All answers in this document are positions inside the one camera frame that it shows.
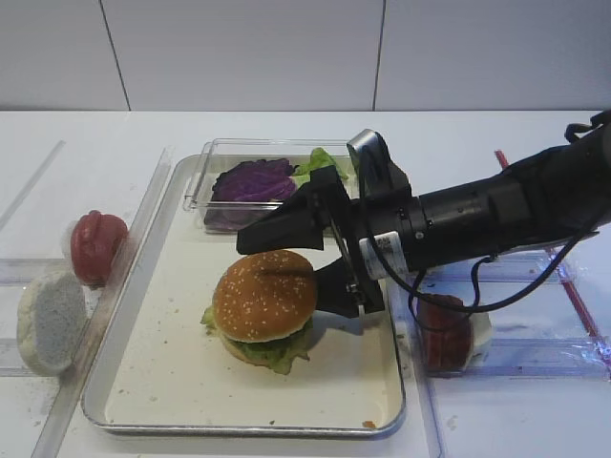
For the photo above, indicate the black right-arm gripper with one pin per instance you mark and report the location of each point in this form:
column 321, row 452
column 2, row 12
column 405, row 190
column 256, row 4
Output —
column 367, row 231

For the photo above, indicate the sesame top bun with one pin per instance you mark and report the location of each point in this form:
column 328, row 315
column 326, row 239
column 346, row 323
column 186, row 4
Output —
column 264, row 297

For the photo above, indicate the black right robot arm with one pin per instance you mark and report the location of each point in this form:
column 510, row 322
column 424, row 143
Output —
column 554, row 198

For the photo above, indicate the green lettuce in container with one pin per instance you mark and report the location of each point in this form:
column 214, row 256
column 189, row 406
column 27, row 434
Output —
column 320, row 158

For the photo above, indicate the green lettuce on burger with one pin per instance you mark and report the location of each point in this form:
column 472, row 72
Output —
column 296, row 345

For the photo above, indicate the red meat patty slices right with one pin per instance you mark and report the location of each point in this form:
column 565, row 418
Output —
column 447, row 336

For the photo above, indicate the red tomato slices left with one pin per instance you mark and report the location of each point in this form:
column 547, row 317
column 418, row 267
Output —
column 94, row 242

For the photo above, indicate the purple cabbage leaf in container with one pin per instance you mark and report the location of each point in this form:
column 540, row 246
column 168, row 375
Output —
column 248, row 182

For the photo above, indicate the clear plastic container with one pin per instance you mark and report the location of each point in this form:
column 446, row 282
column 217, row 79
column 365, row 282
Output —
column 222, row 154

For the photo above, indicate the bottom bun on tray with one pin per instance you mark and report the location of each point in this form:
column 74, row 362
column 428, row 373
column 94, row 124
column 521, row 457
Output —
column 253, row 353

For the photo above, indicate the clear channel upper right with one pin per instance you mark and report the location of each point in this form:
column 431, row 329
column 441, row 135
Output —
column 520, row 267

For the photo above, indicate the clear channel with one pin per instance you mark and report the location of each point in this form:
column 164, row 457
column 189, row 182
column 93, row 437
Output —
column 536, row 358
column 15, row 272
column 11, row 363
column 520, row 267

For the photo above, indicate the metal baking tray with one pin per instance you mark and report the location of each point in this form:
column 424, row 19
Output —
column 158, row 371

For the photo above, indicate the clear channel lower right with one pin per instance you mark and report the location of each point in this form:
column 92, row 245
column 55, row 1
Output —
column 536, row 358

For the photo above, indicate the red plastic rod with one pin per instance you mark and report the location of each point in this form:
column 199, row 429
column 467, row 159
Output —
column 567, row 283

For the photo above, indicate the pale bun half left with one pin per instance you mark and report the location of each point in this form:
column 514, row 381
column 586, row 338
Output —
column 51, row 315

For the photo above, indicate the clear channel upper left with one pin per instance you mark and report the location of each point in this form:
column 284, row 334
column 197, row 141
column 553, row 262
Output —
column 15, row 272

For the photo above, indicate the clear channel lower left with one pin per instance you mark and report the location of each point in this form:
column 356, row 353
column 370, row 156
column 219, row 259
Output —
column 11, row 363

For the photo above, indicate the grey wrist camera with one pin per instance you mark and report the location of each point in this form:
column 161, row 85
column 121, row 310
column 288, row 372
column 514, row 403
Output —
column 376, row 173

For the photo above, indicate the clear rail left of tray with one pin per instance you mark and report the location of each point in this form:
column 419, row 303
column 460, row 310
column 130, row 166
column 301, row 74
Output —
column 72, row 381

